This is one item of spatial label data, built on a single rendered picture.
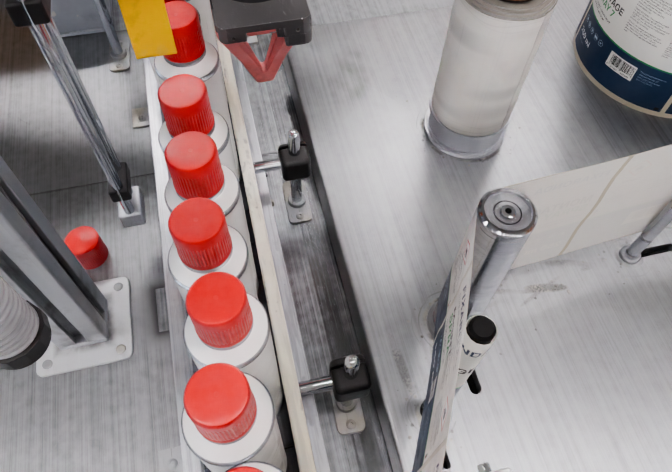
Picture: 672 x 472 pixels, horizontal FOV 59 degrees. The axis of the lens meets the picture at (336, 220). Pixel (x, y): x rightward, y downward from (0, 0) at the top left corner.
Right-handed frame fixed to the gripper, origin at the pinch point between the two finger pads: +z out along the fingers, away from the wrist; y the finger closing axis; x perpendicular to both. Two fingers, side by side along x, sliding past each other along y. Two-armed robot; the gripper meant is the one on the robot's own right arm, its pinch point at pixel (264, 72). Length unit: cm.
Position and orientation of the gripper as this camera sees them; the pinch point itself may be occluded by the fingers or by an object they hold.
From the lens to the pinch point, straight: 52.3
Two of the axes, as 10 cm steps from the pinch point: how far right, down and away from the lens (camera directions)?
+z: -0.2, 5.4, 8.4
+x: -9.7, 1.8, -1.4
